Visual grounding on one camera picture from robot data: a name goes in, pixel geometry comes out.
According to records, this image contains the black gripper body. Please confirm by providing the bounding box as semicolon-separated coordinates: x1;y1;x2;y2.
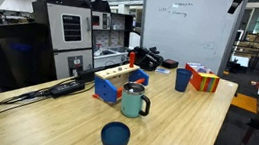
227;0;248;17

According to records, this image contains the teal mug with black handle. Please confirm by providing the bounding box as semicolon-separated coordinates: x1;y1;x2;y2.
119;81;154;121

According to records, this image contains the dark blue plastic cup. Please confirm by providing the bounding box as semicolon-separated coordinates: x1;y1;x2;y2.
99;119;133;145
173;67;193;94

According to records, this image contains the background storage shelf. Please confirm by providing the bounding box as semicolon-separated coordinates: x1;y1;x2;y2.
230;29;259;67

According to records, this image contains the large whiteboard panel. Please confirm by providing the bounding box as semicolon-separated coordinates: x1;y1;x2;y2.
133;0;249;80

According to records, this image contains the orange children's book box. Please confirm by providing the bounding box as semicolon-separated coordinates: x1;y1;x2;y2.
182;61;222;94

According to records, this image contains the black box with red top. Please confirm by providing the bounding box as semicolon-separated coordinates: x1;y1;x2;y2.
160;58;180;71

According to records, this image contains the blue and white card packet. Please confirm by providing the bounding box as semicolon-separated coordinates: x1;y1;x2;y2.
154;67;172;76

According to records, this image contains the black blue clamp tool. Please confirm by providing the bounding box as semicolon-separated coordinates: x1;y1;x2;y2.
129;43;166;74

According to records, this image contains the red-orange toy peg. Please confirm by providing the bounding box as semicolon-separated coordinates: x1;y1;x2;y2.
127;51;137;69

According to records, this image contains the toy kitchen patterned backsplash shelf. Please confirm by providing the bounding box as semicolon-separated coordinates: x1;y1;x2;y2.
87;9;135;51

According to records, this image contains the white toy microwave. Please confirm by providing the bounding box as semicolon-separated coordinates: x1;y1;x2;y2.
89;9;114;33

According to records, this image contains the white toy sink and stove counter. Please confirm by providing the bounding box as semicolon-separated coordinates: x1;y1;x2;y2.
91;42;131;73

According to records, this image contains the blue wooden toy workbench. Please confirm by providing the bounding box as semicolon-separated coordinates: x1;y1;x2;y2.
90;58;151;109

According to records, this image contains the white toy oven cabinet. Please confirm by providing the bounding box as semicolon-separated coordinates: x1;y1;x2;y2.
22;0;103;85

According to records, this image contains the black power adapter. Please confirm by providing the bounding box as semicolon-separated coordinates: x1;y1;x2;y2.
49;76;87;103

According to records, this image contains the black cable bundle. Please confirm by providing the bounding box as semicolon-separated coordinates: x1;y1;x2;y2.
0;69;96;145

